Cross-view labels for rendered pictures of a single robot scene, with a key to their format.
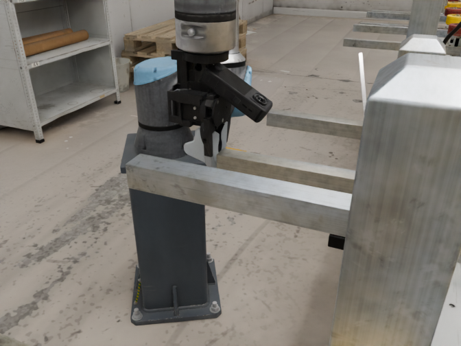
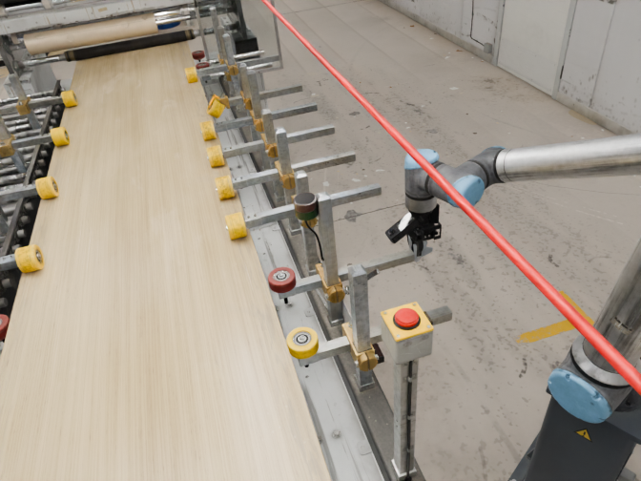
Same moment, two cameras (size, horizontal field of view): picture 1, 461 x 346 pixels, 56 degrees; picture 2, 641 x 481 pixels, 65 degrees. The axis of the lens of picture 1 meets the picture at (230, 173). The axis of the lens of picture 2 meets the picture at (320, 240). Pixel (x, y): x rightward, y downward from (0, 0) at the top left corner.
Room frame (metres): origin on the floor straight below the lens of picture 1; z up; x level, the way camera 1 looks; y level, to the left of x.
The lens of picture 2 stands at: (1.47, -0.90, 1.88)
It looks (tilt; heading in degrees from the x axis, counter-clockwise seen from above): 38 degrees down; 145
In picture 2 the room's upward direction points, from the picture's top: 7 degrees counter-clockwise
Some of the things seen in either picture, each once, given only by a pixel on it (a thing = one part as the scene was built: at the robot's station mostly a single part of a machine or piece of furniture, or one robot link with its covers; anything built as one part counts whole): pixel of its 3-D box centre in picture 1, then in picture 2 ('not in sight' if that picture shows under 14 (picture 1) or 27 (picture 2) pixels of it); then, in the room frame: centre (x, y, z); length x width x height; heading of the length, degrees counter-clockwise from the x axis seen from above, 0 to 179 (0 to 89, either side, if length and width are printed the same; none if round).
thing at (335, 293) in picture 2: not in sight; (329, 282); (0.57, -0.25, 0.85); 0.13 x 0.06 x 0.05; 158
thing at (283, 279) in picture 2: not in sight; (283, 288); (0.50, -0.37, 0.85); 0.08 x 0.08 x 0.11
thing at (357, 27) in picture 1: (403, 31); not in sight; (1.96, -0.76, 0.83); 0.43 x 0.03 x 0.04; 68
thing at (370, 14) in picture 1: (408, 16); not in sight; (2.42, -0.95, 0.82); 0.43 x 0.03 x 0.04; 68
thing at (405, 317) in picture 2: not in sight; (406, 319); (1.06, -0.45, 1.22); 0.04 x 0.04 x 0.02
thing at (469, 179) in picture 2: not in sight; (457, 184); (0.78, 0.05, 1.14); 0.12 x 0.12 x 0.09; 0
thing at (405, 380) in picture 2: not in sight; (404, 417); (1.06, -0.45, 0.93); 0.05 x 0.04 x 0.45; 158
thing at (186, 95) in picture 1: (202, 87); (423, 220); (0.67, 0.05, 0.97); 0.09 x 0.08 x 0.12; 67
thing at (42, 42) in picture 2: not in sight; (126, 28); (-2.03, 0.24, 1.05); 1.43 x 0.12 x 0.12; 68
